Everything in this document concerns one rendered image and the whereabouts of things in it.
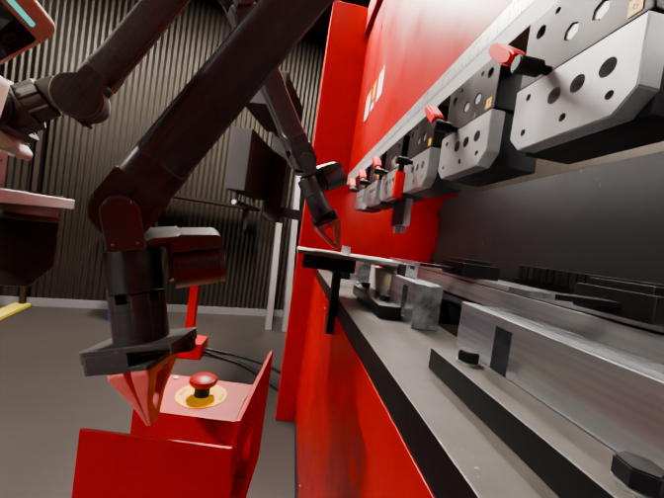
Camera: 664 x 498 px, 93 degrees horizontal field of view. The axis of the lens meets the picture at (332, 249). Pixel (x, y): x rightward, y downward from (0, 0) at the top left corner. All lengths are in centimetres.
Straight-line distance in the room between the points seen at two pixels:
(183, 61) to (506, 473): 412
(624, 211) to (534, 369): 71
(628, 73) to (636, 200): 69
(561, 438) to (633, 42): 33
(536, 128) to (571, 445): 31
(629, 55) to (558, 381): 29
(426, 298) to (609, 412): 41
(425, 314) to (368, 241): 112
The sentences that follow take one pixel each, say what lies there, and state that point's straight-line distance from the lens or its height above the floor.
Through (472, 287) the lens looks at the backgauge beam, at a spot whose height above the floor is 96.
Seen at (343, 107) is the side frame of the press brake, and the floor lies 175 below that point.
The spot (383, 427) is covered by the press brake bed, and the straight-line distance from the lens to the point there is 47.
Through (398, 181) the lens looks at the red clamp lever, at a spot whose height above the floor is 119.
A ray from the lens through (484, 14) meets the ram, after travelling 69.
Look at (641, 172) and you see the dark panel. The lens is 107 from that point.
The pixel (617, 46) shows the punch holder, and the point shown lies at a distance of 41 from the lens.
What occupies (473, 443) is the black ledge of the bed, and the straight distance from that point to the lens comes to 35.
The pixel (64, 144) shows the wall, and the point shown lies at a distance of 409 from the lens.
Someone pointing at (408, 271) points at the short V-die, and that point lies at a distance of 79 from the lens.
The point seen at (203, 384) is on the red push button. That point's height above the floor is 81.
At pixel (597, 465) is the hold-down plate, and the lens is 33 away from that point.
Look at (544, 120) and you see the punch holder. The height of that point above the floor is 120.
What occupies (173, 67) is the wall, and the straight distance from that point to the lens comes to 414.
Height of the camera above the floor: 104
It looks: 2 degrees down
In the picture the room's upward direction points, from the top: 8 degrees clockwise
